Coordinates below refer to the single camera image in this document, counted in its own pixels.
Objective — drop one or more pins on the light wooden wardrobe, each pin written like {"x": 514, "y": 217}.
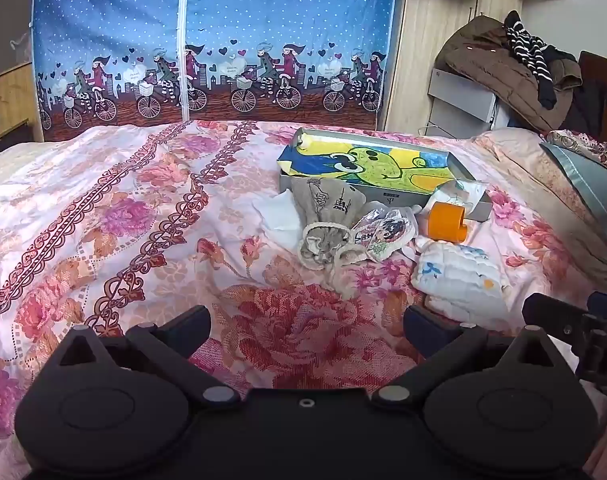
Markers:
{"x": 418, "y": 60}

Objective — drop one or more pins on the black white striped garment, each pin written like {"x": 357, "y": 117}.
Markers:
{"x": 526, "y": 45}

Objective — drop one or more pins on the grey cardboard box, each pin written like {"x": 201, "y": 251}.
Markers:
{"x": 378, "y": 199}

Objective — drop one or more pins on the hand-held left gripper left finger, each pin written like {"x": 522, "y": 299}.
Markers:
{"x": 193, "y": 327}

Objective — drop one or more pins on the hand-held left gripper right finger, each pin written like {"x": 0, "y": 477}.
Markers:
{"x": 423, "y": 330}

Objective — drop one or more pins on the grey storage cabinet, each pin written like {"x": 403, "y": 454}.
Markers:
{"x": 463, "y": 95}

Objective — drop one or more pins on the white printed cloth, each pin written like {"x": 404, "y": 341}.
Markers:
{"x": 458, "y": 192}

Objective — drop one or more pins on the pink floral bed sheet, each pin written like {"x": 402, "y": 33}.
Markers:
{"x": 108, "y": 210}

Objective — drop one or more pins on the blue cyclist print fabric wardrobe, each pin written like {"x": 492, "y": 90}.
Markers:
{"x": 283, "y": 10}

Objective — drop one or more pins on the white tissue cloth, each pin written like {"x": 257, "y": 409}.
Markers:
{"x": 278, "y": 212}

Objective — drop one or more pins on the blue-grey satin pillow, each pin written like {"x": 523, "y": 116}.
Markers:
{"x": 583, "y": 175}

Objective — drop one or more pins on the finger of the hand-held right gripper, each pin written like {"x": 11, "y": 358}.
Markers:
{"x": 548, "y": 312}

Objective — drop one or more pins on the brown puffer jacket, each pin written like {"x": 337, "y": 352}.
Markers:
{"x": 483, "y": 65}

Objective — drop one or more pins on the pale pink floral quilt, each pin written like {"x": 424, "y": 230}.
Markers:
{"x": 543, "y": 200}

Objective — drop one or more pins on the white quilted cloth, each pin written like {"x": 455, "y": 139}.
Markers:
{"x": 453, "y": 270}

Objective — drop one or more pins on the cartoon print plush pouch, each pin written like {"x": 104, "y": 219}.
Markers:
{"x": 383, "y": 232}

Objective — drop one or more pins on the light wooden nightstand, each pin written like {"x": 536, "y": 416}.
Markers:
{"x": 13, "y": 95}

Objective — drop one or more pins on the dark wooden headboard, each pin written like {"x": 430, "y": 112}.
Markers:
{"x": 603, "y": 67}

